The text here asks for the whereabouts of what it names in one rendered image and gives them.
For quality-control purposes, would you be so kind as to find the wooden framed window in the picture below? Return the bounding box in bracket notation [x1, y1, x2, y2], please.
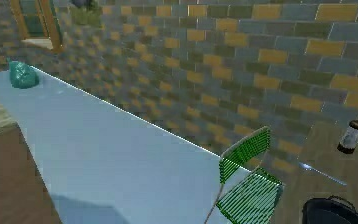
[9, 0, 65, 54]

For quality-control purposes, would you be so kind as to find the black pot with handle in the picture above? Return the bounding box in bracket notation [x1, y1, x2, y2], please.
[301, 195, 358, 224]

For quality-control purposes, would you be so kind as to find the teal crumpled bag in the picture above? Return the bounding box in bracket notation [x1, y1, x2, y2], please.
[8, 60, 40, 90]

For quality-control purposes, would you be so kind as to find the green wire chair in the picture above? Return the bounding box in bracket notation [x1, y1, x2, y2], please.
[203, 125, 284, 224]

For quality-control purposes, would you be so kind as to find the silver knife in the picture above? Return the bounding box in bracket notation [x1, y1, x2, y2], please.
[299, 162, 348, 187]

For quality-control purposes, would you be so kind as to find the brown wooden table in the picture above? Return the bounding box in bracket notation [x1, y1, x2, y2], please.
[268, 121, 358, 224]

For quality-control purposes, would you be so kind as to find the green house plant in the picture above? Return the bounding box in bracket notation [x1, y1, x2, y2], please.
[68, 0, 103, 28]

